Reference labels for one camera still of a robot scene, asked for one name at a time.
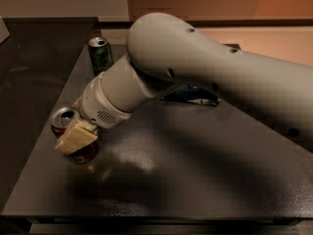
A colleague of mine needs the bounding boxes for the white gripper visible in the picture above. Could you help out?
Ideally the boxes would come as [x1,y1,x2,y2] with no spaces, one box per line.
[55,72,131,155]

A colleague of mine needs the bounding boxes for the red coke can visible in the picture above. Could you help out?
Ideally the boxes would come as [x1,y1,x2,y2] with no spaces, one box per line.
[51,107,99,164]

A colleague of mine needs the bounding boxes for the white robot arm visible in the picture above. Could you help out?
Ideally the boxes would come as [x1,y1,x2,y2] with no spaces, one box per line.
[55,13,313,155]

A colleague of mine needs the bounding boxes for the green soda can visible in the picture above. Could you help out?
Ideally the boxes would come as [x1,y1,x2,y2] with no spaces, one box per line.
[88,37,113,75]

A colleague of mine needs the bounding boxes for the dark blue chip bag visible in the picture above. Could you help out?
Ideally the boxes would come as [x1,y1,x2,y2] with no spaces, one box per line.
[162,84,221,107]

